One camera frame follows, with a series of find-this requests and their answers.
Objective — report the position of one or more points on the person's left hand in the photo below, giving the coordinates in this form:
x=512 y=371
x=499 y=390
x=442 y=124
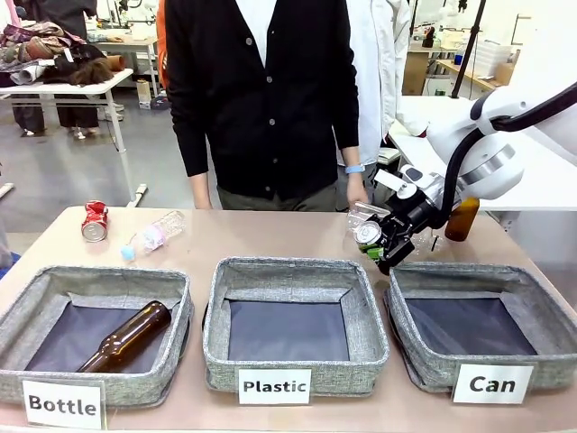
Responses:
x=357 y=191

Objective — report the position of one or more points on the small cardboard box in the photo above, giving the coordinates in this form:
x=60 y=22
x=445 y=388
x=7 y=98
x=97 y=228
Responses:
x=143 y=91

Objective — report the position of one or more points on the crushed red soda can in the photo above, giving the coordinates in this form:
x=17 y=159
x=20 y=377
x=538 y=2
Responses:
x=95 y=222

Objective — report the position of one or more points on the grey fabric basket labelled plastic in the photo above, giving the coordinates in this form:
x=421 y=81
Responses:
x=288 y=270

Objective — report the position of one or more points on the grey fabric basket labelled bottle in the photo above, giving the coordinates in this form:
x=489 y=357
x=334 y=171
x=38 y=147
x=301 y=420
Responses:
x=90 y=388

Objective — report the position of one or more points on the person in white coat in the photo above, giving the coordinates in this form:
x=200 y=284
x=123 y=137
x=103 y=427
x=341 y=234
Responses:
x=378 y=67

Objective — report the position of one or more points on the silver green drink can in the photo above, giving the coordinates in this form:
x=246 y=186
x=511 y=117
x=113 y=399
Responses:
x=366 y=234

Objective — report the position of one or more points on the white Bottle label card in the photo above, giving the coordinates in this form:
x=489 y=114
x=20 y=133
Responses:
x=63 y=404

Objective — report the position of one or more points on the long-necked brown glass bottle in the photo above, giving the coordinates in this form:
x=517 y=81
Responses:
x=130 y=336

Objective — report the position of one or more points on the upright brown glass bottle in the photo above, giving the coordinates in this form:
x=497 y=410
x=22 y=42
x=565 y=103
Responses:
x=462 y=218

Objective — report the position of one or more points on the black tripod stand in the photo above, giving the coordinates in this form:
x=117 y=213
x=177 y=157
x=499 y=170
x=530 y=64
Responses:
x=468 y=49

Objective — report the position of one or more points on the clear bottle with pink label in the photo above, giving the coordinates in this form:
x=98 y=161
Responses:
x=153 y=234

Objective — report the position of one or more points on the person in orange jacket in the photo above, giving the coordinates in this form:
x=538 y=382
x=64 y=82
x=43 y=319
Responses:
x=161 y=49

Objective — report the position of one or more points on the light blue wristband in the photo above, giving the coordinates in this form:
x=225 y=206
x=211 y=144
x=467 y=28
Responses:
x=354 y=169

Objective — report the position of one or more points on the white folding table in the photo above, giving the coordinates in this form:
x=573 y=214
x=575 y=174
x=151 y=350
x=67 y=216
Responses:
x=67 y=89

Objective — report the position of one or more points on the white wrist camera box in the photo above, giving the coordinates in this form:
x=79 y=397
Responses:
x=408 y=178

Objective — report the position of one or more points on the stacked clear storage boxes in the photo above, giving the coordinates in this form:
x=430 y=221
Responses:
x=493 y=53

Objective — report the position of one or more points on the white Plastic label card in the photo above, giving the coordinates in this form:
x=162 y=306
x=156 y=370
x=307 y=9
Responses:
x=274 y=386

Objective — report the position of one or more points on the person's right forearm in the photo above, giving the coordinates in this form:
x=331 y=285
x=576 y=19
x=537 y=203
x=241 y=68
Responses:
x=201 y=191

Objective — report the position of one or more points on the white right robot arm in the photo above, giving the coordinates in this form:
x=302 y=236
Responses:
x=491 y=153

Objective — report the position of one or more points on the person in black cardigan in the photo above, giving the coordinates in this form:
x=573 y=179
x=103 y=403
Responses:
x=266 y=99

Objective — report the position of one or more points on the pile of clothes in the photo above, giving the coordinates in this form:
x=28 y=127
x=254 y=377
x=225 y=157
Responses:
x=49 y=54

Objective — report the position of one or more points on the white Can label card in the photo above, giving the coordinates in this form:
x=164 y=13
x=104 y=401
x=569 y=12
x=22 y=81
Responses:
x=492 y=384

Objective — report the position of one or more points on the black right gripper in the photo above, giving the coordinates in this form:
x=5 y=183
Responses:
x=412 y=214

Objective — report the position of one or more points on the grey fabric basket labelled can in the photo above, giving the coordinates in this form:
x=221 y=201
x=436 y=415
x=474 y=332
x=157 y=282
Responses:
x=460 y=279

